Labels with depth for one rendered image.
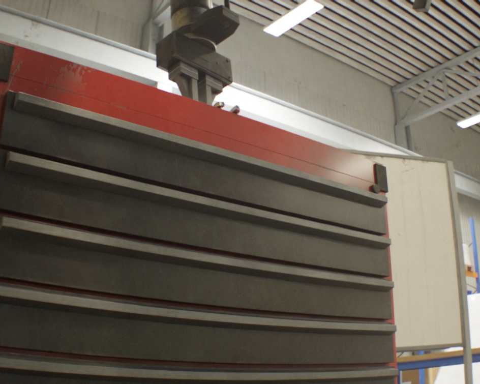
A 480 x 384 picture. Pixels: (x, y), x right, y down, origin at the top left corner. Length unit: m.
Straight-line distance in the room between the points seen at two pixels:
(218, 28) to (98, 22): 10.33
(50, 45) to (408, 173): 7.12
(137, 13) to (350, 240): 11.03
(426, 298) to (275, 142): 2.82
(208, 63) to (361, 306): 0.46
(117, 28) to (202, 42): 10.45
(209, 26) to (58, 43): 8.97
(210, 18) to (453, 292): 3.04
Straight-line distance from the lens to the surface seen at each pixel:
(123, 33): 11.46
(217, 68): 1.01
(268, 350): 0.84
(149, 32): 11.39
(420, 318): 3.65
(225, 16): 0.99
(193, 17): 1.03
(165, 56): 0.97
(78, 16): 11.19
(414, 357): 6.69
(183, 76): 0.97
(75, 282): 0.69
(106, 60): 10.20
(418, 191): 3.84
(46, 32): 9.95
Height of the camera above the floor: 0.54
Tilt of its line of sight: 20 degrees up
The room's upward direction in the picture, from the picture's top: 1 degrees counter-clockwise
